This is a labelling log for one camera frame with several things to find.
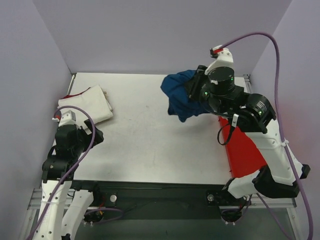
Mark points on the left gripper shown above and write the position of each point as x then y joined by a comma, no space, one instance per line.
92,132

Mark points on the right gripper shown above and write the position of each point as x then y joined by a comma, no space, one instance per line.
194,85

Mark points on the blue printed t-shirt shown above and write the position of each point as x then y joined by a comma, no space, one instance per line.
179,103

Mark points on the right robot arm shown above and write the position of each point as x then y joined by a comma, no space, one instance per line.
253,114

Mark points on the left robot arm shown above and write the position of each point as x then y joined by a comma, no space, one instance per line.
54,222

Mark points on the folded white t-shirt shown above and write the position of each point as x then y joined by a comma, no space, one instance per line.
94,102

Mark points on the red plastic bin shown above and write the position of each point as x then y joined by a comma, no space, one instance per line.
243,156

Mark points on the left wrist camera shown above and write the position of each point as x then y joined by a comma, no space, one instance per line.
67,118

